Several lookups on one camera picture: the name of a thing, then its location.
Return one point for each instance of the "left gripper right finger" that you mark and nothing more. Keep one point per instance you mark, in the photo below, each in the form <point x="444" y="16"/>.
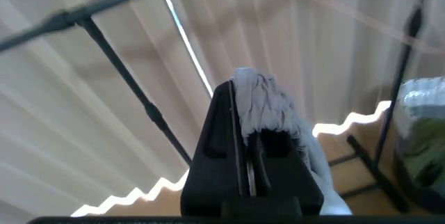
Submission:
<point x="288" y="182"/>

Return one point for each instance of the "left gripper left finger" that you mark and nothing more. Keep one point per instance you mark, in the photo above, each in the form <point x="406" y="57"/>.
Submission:
<point x="215" y="161"/>

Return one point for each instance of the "pale grey shorts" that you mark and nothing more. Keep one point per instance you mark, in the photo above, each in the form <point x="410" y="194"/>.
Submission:
<point x="260" y="102"/>

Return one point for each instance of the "white laundry basket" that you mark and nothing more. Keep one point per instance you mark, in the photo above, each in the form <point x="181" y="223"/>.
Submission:
<point x="420" y="95"/>

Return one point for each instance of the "beige curtain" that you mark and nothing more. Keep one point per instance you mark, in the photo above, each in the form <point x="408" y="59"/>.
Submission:
<point x="260" y="25"/>

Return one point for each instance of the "green garment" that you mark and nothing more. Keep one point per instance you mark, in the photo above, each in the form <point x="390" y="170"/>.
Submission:
<point x="427" y="147"/>

